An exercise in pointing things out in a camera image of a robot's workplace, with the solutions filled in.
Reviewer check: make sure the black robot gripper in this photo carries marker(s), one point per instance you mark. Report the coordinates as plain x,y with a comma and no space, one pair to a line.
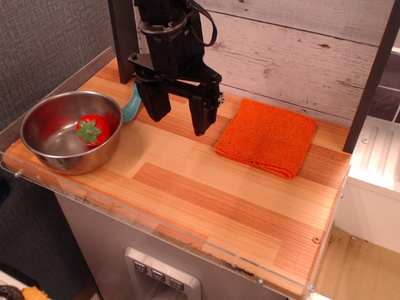
175,65

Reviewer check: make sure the red toy strawberry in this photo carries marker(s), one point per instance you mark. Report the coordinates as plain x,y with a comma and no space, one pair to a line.
93,130

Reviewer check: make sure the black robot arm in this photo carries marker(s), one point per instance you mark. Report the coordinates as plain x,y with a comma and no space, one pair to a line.
169,16

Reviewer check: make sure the orange folded towel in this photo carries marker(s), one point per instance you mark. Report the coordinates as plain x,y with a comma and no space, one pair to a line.
267,137

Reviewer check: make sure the teal dish brush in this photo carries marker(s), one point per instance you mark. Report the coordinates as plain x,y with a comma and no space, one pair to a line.
130,110

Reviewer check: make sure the stainless steel bowl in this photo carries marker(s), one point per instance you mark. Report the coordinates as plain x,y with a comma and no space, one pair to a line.
49,131

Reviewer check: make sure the grey toy fridge cabinet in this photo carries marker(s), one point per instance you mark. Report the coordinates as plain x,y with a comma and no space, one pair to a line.
103,237

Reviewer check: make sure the silver dispenser panel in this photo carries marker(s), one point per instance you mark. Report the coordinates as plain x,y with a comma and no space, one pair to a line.
152,278

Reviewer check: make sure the white toy sink unit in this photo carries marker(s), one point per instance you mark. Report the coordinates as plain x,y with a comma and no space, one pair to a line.
369,208

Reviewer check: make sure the yellow object bottom left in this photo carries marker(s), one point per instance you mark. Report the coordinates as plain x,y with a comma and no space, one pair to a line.
33,293

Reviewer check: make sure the dark left post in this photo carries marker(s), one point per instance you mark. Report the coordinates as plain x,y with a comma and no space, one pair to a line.
125,37

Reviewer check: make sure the dark post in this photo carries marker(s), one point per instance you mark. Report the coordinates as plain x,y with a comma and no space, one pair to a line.
380,61
125,37

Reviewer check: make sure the clear acrylic guard rail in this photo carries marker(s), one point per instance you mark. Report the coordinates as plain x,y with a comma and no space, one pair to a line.
263,228

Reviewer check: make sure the dark right post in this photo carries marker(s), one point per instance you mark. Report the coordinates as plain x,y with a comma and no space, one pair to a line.
380,61

